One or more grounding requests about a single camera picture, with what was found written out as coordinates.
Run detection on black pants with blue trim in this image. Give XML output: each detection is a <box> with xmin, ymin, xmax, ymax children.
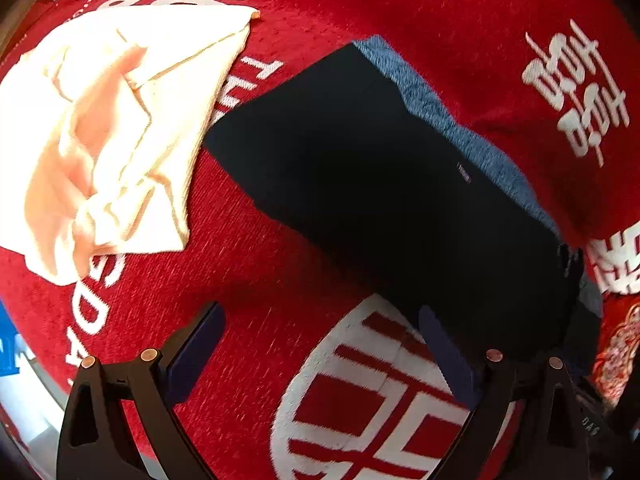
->
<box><xmin>204</xmin><ymin>35</ymin><xmax>603</xmax><ymax>386</ymax></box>

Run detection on cream folded cloth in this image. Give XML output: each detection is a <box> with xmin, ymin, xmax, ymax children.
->
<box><xmin>0</xmin><ymin>6</ymin><xmax>262</xmax><ymax>287</ymax></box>

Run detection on blue plastic container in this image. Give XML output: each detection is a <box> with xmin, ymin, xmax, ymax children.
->
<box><xmin>0</xmin><ymin>302</ymin><xmax>23</xmax><ymax>377</ymax></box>

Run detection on red printed blanket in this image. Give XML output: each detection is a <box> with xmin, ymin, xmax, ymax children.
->
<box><xmin>0</xmin><ymin>0</ymin><xmax>640</xmax><ymax>480</ymax></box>

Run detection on red embroidered pillow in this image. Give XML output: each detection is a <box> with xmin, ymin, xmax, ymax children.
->
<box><xmin>590</xmin><ymin>294</ymin><xmax>640</xmax><ymax>413</ymax></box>

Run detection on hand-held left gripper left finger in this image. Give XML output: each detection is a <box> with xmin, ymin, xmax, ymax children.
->
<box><xmin>56</xmin><ymin>301</ymin><xmax>227</xmax><ymax>480</ymax></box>

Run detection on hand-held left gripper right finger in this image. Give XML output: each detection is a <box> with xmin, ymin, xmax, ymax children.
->
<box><xmin>417</xmin><ymin>305</ymin><xmax>591</xmax><ymax>480</ymax></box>

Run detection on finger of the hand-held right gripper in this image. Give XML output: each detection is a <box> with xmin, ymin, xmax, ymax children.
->
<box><xmin>559</xmin><ymin>244</ymin><xmax>585</xmax><ymax>281</ymax></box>

